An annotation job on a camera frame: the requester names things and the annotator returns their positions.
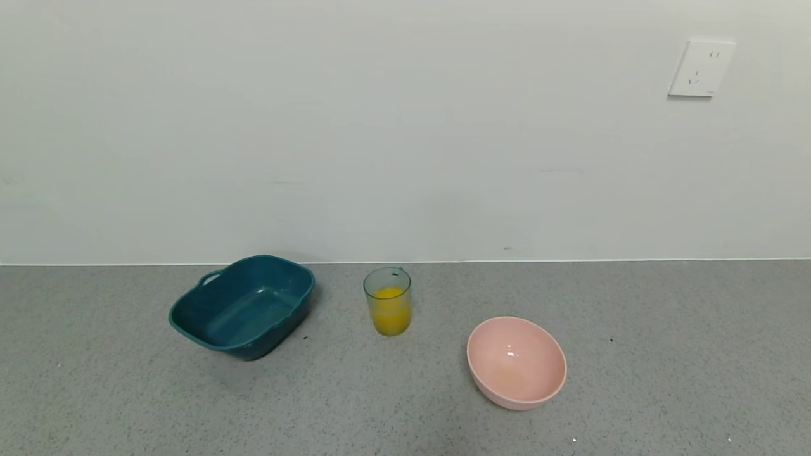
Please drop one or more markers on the white wall socket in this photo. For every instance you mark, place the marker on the white wall socket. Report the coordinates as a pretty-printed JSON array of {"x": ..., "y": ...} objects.
[{"x": 701, "y": 68}]

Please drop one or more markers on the teal plastic basin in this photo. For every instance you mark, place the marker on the teal plastic basin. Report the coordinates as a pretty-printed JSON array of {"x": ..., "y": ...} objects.
[{"x": 241, "y": 313}]

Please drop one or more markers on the orange juice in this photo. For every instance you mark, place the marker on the orange juice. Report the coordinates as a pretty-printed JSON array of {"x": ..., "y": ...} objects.
[{"x": 389, "y": 313}]

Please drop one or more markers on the pink ribbed bowl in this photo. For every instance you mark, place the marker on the pink ribbed bowl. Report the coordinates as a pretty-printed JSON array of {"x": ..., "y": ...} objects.
[{"x": 516, "y": 364}]

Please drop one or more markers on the ribbed clear glass cup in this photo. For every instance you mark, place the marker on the ribbed clear glass cup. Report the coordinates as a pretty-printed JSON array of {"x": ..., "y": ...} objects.
[{"x": 386, "y": 282}]

